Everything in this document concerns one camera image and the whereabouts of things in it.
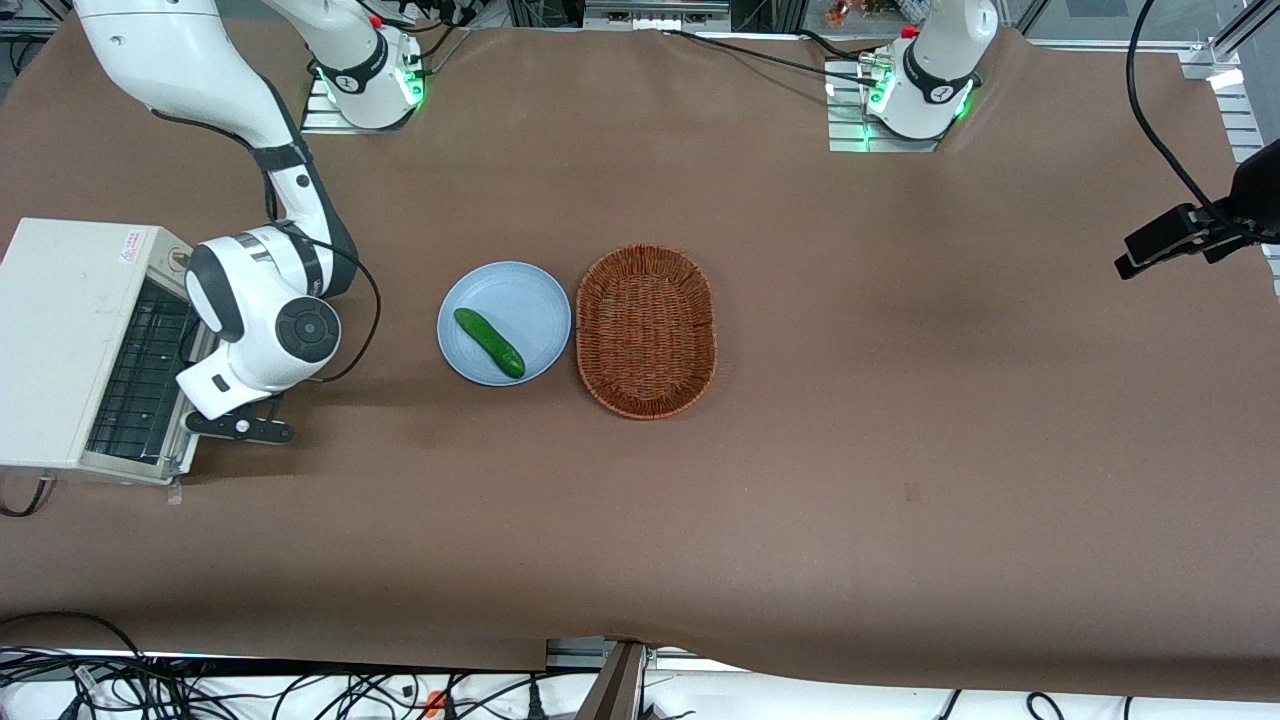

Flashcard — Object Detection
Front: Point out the black cable across table edge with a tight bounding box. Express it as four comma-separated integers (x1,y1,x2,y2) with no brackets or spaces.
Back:
662,28,883,89

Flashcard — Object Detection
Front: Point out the light blue plate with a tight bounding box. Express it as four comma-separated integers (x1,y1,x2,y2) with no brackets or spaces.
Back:
437,261,573,387

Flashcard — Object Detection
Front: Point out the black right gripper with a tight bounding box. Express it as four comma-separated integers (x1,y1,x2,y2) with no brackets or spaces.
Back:
184,396,297,447

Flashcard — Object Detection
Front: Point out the brown table cloth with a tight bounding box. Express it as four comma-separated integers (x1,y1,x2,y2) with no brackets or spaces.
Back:
0,14,1280,702

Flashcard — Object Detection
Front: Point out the aluminium frame profile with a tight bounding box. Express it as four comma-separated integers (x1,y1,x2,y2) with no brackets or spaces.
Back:
574,640,649,720

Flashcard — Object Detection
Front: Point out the black oven power cord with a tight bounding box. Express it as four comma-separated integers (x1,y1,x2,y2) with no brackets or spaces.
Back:
0,477,53,520

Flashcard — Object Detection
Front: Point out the green cucumber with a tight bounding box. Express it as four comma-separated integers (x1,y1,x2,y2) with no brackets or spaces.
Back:
453,307,527,380

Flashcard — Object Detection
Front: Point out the brown wicker basket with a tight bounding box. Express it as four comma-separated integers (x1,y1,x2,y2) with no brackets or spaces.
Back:
575,244,719,421

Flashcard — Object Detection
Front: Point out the oven door with metal handle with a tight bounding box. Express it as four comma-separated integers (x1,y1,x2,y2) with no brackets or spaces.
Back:
172,300,217,475

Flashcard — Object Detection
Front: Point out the white toaster oven body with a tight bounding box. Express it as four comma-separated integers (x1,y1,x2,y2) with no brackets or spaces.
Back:
0,217,216,487

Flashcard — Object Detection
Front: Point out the black floor cable tangle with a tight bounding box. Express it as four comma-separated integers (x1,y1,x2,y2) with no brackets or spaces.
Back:
0,611,561,720

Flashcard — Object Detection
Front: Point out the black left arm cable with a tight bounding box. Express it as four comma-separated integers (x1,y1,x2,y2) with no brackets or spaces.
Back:
1126,0,1233,217

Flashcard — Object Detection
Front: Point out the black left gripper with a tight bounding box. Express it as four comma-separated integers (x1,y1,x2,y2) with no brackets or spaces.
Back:
1114,138,1280,282

